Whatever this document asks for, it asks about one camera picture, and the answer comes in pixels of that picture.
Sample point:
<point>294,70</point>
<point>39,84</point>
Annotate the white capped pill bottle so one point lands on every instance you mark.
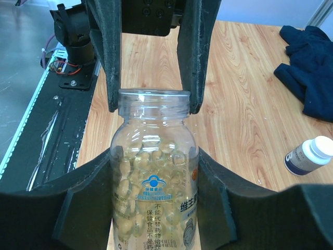
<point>309,156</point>

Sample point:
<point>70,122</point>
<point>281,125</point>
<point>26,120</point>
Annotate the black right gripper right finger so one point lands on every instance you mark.
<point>234,213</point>

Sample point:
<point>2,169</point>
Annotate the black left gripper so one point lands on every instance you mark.
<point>108,19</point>

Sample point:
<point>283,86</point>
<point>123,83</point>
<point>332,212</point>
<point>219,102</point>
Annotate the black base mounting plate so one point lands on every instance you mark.
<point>50,142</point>

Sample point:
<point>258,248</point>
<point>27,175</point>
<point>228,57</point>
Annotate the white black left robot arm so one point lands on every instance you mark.
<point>72,30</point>

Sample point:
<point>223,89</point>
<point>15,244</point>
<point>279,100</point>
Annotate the white slotted cable duct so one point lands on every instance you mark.
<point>20,128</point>

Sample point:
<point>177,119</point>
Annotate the dark navy crumpled cloth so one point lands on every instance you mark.
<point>308,76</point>

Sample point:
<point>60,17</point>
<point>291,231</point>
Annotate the left aluminium frame post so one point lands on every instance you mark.
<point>321,13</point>

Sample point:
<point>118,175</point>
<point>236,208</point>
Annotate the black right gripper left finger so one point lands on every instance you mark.
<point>70,212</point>

